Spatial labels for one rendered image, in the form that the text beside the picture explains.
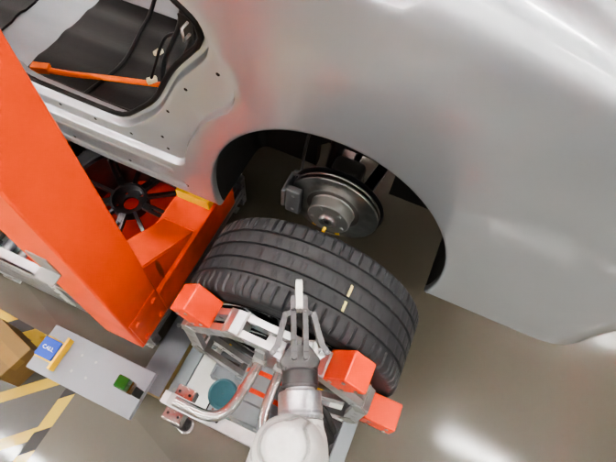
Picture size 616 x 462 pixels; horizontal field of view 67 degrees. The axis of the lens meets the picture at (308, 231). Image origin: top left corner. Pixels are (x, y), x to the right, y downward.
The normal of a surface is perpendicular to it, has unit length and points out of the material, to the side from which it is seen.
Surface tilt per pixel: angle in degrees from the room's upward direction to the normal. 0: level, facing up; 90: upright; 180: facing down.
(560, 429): 0
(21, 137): 90
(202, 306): 45
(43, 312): 0
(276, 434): 4
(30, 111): 90
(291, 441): 8
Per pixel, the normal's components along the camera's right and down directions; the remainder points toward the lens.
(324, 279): 0.19, -0.42
